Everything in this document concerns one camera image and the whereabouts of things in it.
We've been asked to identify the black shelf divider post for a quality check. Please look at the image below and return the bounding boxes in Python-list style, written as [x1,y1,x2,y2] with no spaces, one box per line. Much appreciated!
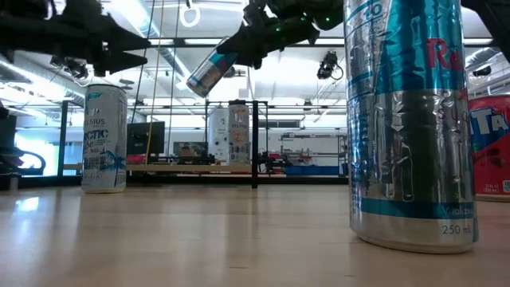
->
[250,100,260,190]

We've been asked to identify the blue silver Red Bull can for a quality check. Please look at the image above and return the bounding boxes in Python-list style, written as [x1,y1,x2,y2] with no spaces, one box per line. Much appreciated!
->
[343,0,480,255]
[186,36,240,99]

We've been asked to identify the black hanging device with cable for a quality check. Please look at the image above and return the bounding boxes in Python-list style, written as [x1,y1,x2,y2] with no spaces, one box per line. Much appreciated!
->
[316,50,344,81]

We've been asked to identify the silver ventilation duct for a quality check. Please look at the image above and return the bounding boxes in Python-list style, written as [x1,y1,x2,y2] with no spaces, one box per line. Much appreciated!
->
[0,47,87,108]
[464,46,510,69]

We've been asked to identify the black office chair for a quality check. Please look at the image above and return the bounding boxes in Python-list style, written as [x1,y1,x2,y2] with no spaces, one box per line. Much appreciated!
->
[0,145,47,179]

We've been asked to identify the blue storage bin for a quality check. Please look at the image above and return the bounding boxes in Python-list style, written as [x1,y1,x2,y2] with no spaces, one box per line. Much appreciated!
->
[284,165,344,177]

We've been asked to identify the black computer monitor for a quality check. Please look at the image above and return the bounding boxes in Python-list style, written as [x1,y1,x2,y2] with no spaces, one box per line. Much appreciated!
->
[126,121,166,157]

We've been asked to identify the wooden shelf board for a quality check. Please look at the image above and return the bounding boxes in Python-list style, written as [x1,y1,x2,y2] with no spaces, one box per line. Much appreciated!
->
[63,163,253,174]

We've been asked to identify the metal shelving rack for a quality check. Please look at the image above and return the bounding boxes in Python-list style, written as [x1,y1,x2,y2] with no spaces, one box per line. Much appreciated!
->
[278,132,347,176]

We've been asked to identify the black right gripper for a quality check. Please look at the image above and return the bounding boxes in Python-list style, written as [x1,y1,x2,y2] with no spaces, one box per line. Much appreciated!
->
[216,2,320,69]

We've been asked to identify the red Fanta can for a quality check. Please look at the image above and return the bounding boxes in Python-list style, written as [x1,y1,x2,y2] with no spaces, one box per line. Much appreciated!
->
[468,94,510,202]

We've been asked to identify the long black cable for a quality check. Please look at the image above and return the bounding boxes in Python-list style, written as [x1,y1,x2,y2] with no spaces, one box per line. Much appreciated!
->
[131,0,156,115]

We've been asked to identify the white hanging ring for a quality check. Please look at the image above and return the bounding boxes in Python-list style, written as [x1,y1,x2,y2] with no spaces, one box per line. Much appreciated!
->
[178,2,202,29]

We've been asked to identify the black box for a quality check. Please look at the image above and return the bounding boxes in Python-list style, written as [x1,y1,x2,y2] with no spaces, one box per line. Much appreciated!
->
[0,114,18,151]

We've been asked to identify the white Celsius can orange print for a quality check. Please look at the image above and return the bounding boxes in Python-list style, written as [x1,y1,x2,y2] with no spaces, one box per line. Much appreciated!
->
[227,99,251,167]

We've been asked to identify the black ceiling spotlights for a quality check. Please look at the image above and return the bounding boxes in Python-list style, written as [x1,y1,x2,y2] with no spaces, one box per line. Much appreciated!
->
[49,55,91,81]

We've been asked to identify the thin black hanging cable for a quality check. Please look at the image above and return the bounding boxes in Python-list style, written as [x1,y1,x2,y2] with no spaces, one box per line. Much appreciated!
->
[167,0,180,155]

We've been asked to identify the black machine on bench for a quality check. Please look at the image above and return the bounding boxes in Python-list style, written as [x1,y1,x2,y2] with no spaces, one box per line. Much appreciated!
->
[258,149,294,175]

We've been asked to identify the white Celsius Arctic can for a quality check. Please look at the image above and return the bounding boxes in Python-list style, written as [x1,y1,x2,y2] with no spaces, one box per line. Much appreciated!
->
[80,83,128,195]

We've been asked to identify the black aluminium table frame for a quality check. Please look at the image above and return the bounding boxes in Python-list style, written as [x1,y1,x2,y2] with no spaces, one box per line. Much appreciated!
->
[0,99,351,188]

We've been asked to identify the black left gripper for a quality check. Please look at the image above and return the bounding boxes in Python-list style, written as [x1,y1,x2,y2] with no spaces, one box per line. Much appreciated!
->
[51,0,152,77]

